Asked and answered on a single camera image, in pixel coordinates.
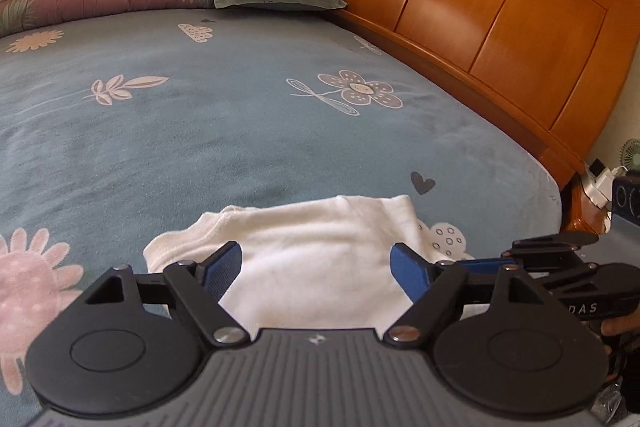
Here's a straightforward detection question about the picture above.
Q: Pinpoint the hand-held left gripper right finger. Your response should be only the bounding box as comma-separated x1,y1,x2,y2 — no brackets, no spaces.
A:
384,243,553,348

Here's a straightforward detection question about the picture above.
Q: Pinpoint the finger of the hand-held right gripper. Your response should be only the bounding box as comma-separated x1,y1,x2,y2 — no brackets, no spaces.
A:
450,232,601,280

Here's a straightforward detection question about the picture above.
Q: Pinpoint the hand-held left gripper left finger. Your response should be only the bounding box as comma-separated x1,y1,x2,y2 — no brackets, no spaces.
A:
85,241,251,348

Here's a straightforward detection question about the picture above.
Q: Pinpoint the white printed long-sleeve shirt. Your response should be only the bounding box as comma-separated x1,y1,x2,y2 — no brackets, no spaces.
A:
143,194,476,333

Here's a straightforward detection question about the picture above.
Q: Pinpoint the person's right hand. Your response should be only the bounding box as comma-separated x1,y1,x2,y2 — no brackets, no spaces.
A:
599,309,640,338

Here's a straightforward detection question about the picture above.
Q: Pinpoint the black box device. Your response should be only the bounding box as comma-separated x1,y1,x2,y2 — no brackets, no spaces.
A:
611,174,640,228

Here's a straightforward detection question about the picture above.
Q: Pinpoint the white charger plug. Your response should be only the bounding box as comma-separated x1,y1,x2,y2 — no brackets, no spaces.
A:
582,159,618,208

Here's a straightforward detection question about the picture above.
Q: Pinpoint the small green desk fan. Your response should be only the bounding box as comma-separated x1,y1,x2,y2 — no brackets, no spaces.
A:
620,139,640,170

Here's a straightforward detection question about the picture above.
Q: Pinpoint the blue floral bed sheet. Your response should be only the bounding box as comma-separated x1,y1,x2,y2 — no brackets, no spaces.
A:
0,4,563,413

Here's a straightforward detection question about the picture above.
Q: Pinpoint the wooden headboard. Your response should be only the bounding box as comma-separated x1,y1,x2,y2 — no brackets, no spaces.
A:
250,0,640,235

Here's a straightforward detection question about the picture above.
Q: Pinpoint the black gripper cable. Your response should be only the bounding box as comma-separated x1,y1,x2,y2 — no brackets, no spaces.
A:
602,332,631,388

